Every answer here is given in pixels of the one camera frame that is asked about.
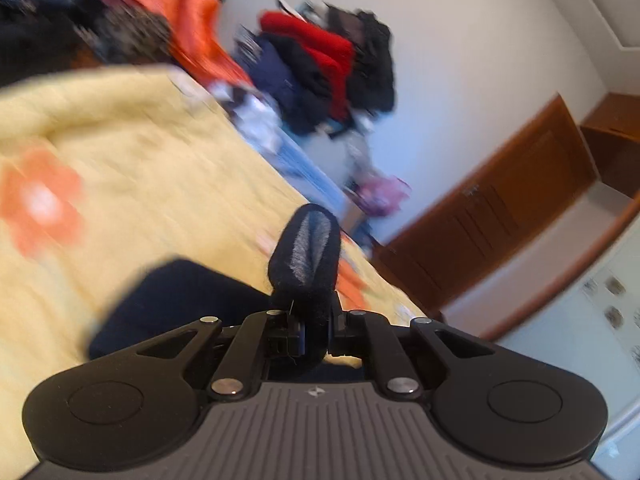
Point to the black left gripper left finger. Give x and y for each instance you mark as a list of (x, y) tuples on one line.
[(285, 334)]

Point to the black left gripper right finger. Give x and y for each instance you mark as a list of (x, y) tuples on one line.
[(344, 335)]

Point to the grey knit sweater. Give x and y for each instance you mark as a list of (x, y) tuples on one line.
[(302, 271)]

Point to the pile of dark clothes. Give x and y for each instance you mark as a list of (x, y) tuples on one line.
[(325, 65)]

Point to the pink plastic bag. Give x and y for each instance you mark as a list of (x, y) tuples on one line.
[(380, 197)]

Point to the blue pillow bundle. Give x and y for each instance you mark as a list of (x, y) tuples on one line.
[(316, 166)]

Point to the glass sliding wardrobe door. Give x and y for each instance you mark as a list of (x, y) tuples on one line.
[(593, 331)]

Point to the yellow flowered bed quilt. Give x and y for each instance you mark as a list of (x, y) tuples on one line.
[(107, 173)]

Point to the brown wooden cabinet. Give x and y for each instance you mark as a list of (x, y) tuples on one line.
[(611, 132)]

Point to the orange cloth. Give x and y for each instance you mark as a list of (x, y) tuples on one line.
[(194, 44)]

